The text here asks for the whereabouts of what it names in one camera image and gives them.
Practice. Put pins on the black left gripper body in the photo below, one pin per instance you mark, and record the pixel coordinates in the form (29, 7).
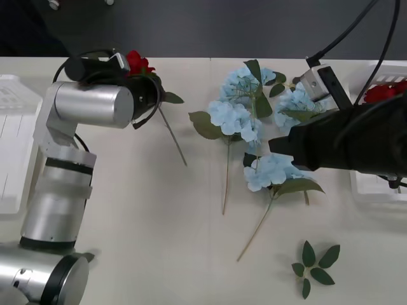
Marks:
(144, 98)

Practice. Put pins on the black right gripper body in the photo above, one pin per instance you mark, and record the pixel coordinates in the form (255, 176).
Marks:
(321, 146)

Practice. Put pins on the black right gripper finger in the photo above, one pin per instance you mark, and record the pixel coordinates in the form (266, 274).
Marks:
(281, 145)

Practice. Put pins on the pale blue flower green stem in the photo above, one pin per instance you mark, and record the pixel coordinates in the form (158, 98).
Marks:
(289, 101)
(222, 114)
(235, 84)
(270, 173)

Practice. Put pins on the silver and black left arm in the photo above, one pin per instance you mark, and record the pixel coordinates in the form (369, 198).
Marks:
(92, 105)

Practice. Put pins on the silver and black right arm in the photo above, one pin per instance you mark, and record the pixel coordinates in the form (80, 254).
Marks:
(381, 136)

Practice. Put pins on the loose green leaf sprig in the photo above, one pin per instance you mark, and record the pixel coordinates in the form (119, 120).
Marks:
(276, 90)
(319, 274)

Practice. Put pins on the shallow white box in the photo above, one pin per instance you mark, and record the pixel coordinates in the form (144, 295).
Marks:
(365, 187)
(12, 143)

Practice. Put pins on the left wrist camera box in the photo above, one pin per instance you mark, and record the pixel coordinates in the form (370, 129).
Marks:
(121, 62)

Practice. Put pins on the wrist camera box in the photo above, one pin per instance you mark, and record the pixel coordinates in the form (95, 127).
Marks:
(121, 62)
(318, 84)

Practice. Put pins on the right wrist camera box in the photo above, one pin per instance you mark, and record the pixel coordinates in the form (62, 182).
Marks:
(318, 84)

